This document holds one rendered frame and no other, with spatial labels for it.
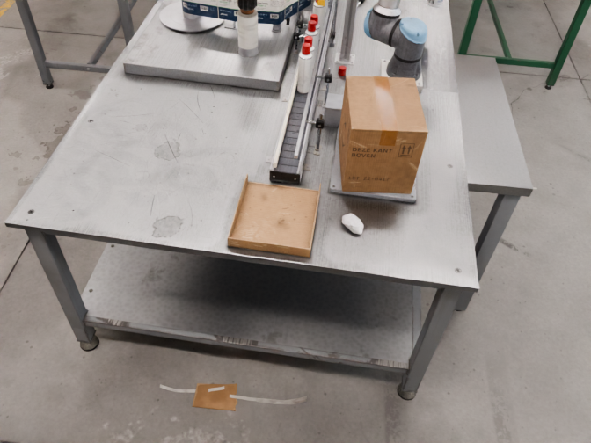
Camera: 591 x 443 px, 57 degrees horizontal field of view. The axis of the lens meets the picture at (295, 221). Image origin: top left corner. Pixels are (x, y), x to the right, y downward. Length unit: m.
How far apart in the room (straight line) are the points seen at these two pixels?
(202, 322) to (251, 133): 0.79
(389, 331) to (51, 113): 2.56
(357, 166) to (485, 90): 0.94
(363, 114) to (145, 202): 0.78
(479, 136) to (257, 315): 1.15
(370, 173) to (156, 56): 1.15
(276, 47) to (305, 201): 0.93
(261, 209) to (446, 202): 0.64
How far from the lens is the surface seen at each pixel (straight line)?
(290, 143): 2.02
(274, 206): 1.85
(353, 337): 2.28
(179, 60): 2.50
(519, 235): 3.18
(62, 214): 1.94
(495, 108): 2.49
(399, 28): 2.39
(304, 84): 2.26
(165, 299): 2.39
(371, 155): 1.80
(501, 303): 2.84
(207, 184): 1.94
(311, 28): 2.35
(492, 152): 2.25
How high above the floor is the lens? 2.16
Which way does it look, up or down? 47 degrees down
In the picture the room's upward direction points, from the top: 4 degrees clockwise
